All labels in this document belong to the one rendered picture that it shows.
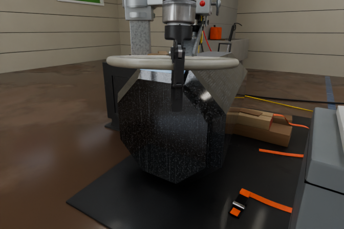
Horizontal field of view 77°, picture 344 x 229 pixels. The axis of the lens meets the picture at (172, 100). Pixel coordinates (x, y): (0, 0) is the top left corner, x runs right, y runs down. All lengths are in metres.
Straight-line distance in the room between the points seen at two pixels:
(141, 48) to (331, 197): 2.04
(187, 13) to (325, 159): 0.45
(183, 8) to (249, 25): 6.10
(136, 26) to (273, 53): 4.79
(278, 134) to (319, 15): 4.54
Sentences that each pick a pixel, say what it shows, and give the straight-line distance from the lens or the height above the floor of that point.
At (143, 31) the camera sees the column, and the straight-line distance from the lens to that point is 2.32.
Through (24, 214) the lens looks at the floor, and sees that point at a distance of 1.73.
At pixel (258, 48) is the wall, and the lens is 6.60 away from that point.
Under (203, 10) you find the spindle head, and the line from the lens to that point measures 1.38.
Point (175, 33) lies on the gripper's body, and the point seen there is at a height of 1.05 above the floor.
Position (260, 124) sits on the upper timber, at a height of 0.18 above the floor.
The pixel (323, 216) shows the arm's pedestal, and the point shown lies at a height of 0.67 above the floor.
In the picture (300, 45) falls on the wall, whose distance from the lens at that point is 6.47.
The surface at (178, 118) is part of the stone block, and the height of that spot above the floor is 0.56.
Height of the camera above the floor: 1.06
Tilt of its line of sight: 18 degrees down
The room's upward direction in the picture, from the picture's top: straight up
